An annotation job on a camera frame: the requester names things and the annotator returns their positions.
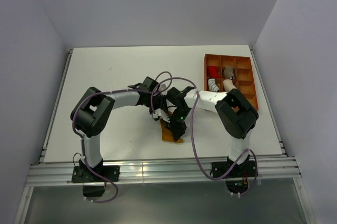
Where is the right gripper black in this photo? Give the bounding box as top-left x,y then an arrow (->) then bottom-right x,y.
163,108 -> 192,141

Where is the mustard yellow sock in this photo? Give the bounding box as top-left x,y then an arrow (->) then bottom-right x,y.
160,111 -> 186,144

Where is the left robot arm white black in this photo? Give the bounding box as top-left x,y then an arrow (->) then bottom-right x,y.
71,77 -> 172,181

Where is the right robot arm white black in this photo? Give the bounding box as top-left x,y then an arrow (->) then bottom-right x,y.
161,87 -> 259,177

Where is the white grey striped rolled sock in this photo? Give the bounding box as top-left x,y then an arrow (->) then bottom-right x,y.
207,78 -> 220,93

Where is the red rolled sock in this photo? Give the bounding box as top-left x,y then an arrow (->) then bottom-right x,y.
207,66 -> 219,79

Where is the beige rolled sock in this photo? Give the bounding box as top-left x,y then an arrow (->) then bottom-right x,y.
223,79 -> 236,92

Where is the brown grey rolled sock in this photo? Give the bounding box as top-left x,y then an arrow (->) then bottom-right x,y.
223,66 -> 235,79

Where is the orange compartment tray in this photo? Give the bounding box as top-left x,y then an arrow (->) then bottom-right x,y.
204,54 -> 259,110

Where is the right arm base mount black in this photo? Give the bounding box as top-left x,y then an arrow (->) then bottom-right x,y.
209,160 -> 258,194

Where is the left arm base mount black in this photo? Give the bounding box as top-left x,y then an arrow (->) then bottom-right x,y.
71,165 -> 121,198

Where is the aluminium front rail frame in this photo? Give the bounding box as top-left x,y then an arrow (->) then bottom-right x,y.
14,155 -> 317,223

